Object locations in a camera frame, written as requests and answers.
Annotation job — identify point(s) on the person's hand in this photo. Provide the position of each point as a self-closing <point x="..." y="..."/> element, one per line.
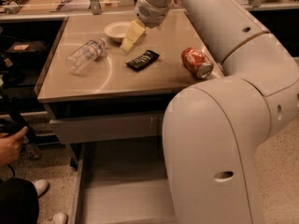
<point x="10" y="146"/>

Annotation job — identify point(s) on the clear plastic water bottle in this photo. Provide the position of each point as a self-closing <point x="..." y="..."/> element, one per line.
<point x="84" y="55"/>

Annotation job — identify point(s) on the person's dark trouser leg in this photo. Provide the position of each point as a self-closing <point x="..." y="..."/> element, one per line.
<point x="18" y="202"/>

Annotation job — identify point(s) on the black bag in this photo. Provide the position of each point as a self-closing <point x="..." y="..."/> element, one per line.
<point x="28" y="54"/>

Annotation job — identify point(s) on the black tripod stand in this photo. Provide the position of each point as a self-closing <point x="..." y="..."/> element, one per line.
<point x="15" y="124"/>

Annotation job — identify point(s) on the grey top drawer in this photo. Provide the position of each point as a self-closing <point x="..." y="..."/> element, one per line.
<point x="108" y="127"/>

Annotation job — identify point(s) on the orange soda can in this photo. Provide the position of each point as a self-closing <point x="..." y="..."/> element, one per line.
<point x="197" y="62"/>

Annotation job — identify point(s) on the black rxbar chocolate bar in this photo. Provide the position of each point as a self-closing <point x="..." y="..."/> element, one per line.
<point x="144" y="60"/>

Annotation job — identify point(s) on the white bowl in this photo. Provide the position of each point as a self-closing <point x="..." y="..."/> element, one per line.
<point x="117" y="30"/>

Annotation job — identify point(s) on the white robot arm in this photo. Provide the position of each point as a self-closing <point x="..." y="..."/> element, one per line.
<point x="212" y="129"/>

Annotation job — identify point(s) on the open grey middle drawer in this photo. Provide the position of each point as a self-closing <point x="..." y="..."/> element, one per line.
<point x="122" y="182"/>

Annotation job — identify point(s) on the grey drawer cabinet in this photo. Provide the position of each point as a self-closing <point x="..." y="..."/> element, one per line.
<point x="108" y="86"/>

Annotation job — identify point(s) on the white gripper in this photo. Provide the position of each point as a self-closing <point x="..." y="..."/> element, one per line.
<point x="149" y="12"/>

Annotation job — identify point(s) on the white sneaker lower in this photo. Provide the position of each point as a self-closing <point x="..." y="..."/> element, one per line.
<point x="58" y="218"/>

